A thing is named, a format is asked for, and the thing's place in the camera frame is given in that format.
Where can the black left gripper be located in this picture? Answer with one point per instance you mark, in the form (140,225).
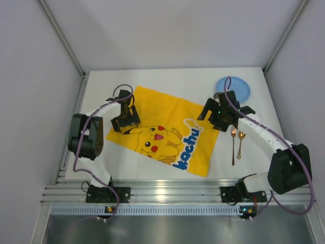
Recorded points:
(126,120)

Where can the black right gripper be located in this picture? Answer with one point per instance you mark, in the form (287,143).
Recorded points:
(212,116)

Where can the steel cup with cork base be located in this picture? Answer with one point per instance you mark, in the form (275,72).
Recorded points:
(216,96)

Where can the yellow Pikachu cloth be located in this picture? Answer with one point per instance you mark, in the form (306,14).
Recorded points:
(169,132)

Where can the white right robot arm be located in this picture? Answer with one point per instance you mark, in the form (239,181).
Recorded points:
(289,167)

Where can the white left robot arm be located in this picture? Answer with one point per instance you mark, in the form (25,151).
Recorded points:
(87,133)

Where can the copper fork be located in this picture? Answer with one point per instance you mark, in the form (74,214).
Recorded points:
(233,135)

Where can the blue plastic plate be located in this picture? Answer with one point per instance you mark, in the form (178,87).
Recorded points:
(238,85)

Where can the copper spoon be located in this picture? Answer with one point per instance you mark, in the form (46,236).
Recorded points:
(241,136)

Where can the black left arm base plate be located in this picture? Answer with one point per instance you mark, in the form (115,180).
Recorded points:
(104,195)

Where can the aluminium mounting rail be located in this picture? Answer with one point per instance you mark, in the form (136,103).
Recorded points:
(144,191)

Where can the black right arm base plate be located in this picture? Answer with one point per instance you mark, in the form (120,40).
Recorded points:
(231,195)

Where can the perforated metal cable tray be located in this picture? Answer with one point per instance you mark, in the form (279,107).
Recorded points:
(153,210)

